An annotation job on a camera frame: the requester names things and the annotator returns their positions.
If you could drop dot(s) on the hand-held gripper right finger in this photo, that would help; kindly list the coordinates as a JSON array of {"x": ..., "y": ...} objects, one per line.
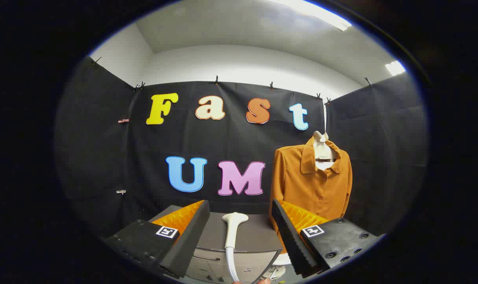
[{"x": 292, "y": 240}]

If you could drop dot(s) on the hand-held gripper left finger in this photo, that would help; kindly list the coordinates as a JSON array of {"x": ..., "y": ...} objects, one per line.
[{"x": 187, "y": 240}]

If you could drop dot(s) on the white garment steamer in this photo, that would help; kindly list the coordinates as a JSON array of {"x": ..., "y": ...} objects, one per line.
[{"x": 233, "y": 228}]

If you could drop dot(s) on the orange button shirt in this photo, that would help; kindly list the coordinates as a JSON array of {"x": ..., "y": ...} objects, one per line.
[{"x": 322, "y": 185}]

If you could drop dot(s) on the white clothes hanger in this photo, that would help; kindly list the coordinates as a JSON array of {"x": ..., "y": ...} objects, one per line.
[{"x": 322, "y": 150}]

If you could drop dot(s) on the grey drawer cabinet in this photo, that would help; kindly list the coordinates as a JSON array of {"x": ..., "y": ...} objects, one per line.
[{"x": 247, "y": 236}]

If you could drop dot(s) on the row of black clips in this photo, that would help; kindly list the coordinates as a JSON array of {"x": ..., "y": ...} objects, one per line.
[{"x": 216, "y": 80}]

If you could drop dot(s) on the small ceiling light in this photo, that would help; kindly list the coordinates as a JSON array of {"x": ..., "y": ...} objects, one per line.
[{"x": 394, "y": 68}]

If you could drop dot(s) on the long ceiling light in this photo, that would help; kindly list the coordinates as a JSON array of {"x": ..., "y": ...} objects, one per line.
[{"x": 325, "y": 17}]

